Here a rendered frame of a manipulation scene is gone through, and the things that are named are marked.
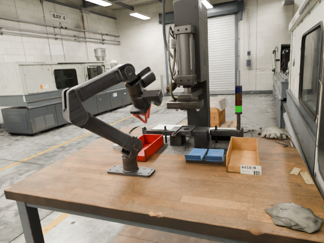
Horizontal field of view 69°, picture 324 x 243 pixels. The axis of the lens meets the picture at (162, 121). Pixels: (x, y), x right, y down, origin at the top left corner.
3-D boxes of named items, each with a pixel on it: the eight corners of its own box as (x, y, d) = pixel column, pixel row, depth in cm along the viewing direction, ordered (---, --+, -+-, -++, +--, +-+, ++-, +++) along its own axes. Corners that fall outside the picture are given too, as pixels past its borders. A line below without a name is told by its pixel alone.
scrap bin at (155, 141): (123, 160, 113) (121, 148, 112) (144, 143, 136) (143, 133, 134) (145, 162, 109) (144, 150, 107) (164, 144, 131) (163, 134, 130)
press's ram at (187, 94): (166, 114, 125) (162, 57, 118) (180, 106, 148) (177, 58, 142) (200, 114, 118) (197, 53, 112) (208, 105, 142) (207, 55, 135)
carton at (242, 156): (226, 174, 93) (226, 155, 91) (231, 152, 116) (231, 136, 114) (261, 177, 88) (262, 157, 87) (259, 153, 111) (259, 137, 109)
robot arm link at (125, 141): (137, 139, 103) (69, 102, 84) (145, 142, 97) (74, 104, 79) (130, 151, 102) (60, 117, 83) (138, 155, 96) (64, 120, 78)
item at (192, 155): (184, 160, 102) (184, 154, 101) (193, 148, 116) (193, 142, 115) (200, 162, 99) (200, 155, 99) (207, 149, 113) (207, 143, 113)
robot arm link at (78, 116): (122, 61, 95) (50, 95, 82) (132, 60, 88) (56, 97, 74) (134, 88, 100) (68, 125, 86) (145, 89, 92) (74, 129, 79)
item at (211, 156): (205, 162, 99) (204, 155, 98) (209, 149, 113) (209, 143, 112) (222, 163, 97) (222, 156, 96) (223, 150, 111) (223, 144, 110)
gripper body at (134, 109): (151, 99, 103) (146, 85, 99) (144, 114, 97) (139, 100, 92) (138, 100, 106) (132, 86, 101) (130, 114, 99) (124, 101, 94)
